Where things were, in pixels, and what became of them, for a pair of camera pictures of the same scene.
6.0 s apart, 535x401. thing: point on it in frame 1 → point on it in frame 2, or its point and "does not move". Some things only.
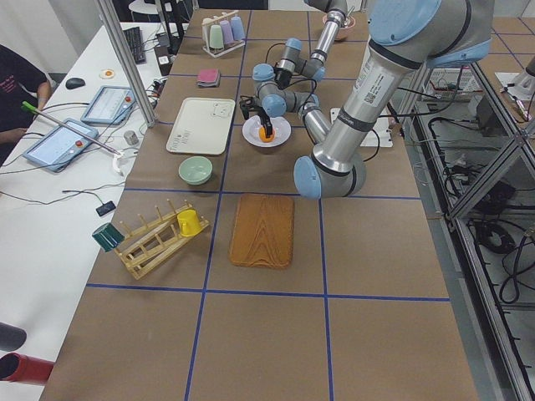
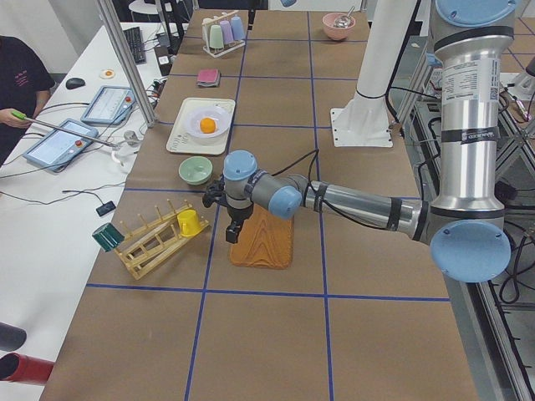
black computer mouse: [73, 83] does not move
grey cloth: [211, 84] does not move
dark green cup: [108, 236] does not move
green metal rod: [98, 115] → [65, 129]
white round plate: [281, 126] → [223, 122]
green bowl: [195, 170] does not move
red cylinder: [19, 368] does not move
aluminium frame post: [114, 24] does not move
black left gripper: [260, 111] → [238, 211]
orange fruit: [262, 134] → [207, 125]
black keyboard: [135, 37] does not move
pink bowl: [343, 31] does not move
